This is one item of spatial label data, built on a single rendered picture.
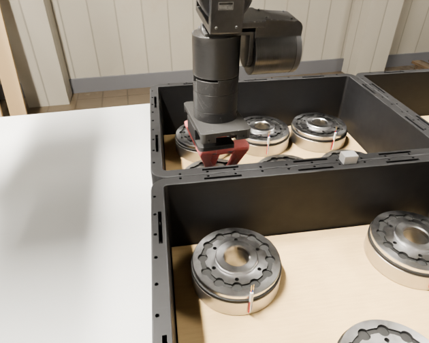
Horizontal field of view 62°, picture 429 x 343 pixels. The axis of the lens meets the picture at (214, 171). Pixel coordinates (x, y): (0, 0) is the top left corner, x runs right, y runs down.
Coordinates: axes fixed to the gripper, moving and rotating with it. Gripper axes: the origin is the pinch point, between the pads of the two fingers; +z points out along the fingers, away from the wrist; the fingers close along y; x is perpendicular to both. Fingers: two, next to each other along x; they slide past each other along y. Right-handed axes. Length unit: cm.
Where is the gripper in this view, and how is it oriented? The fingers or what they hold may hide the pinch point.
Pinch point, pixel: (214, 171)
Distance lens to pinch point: 52.0
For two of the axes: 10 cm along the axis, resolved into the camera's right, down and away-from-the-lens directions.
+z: -0.1, 8.3, 5.6
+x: -9.6, 1.4, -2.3
